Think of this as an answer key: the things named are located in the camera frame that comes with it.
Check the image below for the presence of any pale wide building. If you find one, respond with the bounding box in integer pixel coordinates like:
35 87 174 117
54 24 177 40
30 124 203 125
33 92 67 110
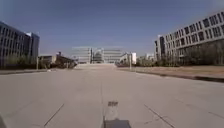
71 46 124 65

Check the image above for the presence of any pole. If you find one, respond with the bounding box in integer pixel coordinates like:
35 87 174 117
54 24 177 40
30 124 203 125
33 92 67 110
35 56 40 70
128 53 132 71

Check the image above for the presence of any small white building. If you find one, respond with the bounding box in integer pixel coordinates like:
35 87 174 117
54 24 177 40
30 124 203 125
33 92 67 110
119 51 138 65

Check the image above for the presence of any manhole cover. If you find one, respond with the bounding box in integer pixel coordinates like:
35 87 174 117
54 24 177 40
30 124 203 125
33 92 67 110
107 100 119 108

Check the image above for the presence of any grey concrete slab pavement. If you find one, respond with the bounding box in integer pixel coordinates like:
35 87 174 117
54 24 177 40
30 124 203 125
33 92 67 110
0 63 224 128

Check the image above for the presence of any low brown building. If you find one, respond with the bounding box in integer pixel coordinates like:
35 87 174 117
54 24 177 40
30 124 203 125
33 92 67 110
38 51 78 70

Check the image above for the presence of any long grey building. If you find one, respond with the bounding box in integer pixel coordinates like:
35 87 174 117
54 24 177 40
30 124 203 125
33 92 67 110
153 11 224 67

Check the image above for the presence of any dark kerb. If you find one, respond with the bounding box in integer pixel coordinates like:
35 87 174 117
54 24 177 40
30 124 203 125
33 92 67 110
116 67 224 84

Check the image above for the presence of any row of trees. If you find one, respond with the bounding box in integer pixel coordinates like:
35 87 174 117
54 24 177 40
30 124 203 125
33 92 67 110
159 41 224 67

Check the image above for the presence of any large curved glass building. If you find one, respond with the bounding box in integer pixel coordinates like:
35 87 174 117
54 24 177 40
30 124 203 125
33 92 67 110
0 21 41 69

